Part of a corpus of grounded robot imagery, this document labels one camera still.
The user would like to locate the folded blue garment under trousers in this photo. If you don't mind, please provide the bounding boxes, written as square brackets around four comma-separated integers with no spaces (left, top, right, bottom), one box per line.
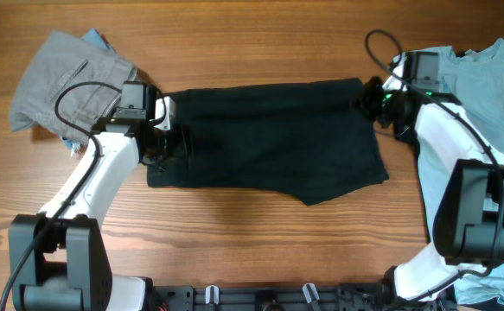
[61,29,115,156]

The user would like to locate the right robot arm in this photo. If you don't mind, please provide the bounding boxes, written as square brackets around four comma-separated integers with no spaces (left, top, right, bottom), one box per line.
[354,52,504,306]

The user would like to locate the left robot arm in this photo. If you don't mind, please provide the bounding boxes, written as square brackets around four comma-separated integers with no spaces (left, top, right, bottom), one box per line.
[0,81,182,310]

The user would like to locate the folded grey trousers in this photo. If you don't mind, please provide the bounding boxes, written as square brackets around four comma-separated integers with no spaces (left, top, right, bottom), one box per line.
[9,31,141,144]

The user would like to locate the light blue t-shirt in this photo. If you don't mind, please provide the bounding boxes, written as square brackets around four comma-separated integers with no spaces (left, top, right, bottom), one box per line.
[431,39,504,310]

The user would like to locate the black shorts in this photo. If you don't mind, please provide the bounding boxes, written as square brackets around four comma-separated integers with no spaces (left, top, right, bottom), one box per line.
[147,78,388,206]

